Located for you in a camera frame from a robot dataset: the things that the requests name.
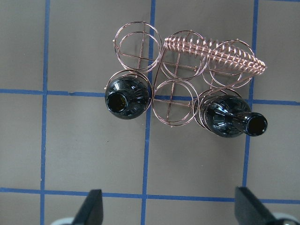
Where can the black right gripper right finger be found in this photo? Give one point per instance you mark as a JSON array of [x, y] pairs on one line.
[[249, 210]]

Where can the dark wine bottle in basket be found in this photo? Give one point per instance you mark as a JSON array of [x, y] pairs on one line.
[[127, 97]]

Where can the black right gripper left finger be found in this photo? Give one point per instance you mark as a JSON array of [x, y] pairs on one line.
[[91, 211]]

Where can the copper wire wine basket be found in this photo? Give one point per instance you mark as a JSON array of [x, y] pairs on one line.
[[183, 69]]

